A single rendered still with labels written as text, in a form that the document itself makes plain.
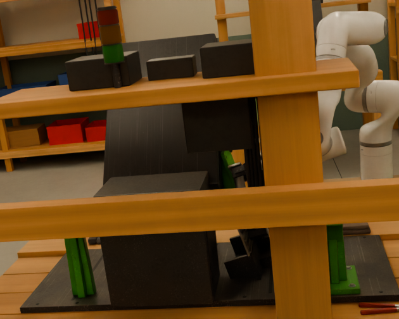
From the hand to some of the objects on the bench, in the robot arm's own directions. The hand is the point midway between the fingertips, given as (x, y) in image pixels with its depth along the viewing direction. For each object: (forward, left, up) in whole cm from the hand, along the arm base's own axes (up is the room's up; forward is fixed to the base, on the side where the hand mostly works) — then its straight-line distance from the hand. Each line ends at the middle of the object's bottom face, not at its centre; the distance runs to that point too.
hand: (240, 174), depth 183 cm
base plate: (0, -13, -33) cm, 35 cm away
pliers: (+26, +38, -32) cm, 56 cm away
